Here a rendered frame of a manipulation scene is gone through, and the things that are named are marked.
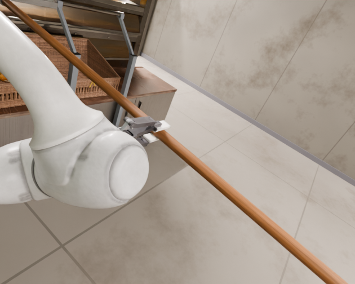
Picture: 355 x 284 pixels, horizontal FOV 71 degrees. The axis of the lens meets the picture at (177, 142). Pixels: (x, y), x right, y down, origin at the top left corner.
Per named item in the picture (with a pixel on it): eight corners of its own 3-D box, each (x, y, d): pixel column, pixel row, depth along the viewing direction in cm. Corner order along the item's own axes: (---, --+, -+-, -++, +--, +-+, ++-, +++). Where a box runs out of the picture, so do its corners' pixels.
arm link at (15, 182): (65, 180, 54) (102, 185, 46) (-21, 211, 42) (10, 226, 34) (53, 131, 52) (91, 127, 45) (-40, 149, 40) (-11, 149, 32)
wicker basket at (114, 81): (14, 69, 182) (15, 31, 168) (83, 68, 226) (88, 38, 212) (50, 103, 163) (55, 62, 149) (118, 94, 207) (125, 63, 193)
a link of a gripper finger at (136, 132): (113, 136, 60) (114, 132, 59) (147, 122, 68) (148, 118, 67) (123, 146, 59) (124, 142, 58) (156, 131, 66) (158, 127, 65)
